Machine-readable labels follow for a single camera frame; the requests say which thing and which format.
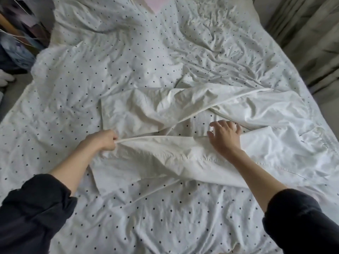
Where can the person's right hand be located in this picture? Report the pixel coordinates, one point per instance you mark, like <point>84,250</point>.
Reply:
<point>226,137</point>

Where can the person's left hand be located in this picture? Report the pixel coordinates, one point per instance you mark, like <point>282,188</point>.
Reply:
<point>103,140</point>

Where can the cream white jacket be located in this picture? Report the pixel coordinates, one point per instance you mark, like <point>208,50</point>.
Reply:
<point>185,161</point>

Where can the person's left forearm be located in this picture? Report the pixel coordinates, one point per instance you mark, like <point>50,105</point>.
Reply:
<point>71,169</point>

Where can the person's right forearm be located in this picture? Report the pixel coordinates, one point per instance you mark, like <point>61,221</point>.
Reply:
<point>259,177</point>

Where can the white dotted bed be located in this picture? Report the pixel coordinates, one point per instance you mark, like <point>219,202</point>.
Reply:
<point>132,50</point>

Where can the blue patterned bag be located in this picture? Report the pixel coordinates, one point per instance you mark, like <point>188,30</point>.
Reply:
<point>18,50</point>

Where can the pink pillow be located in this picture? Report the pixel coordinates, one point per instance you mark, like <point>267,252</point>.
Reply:
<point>156,2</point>

